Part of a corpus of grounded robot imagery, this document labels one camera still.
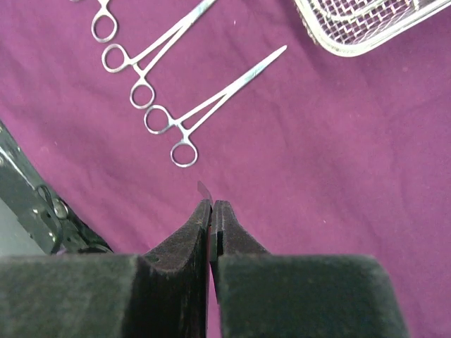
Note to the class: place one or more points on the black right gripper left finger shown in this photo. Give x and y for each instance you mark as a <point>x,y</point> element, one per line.
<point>162,293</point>

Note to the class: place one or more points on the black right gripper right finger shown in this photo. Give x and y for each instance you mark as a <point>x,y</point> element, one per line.
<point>265,295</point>

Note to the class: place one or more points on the metal mesh tray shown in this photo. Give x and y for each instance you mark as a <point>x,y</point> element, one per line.
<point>353,28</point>

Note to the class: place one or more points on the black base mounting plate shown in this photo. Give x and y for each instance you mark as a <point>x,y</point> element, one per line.
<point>34,218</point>

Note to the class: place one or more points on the steel forceps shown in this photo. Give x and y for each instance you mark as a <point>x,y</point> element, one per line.
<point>216,101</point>

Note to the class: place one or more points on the steel scissors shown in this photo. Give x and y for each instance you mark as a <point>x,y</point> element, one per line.
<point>204,191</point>

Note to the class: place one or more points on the purple cloth wrap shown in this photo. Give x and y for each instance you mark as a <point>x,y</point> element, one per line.
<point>318,154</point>

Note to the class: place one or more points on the steel clamp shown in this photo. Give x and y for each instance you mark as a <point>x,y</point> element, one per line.
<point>104,25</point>

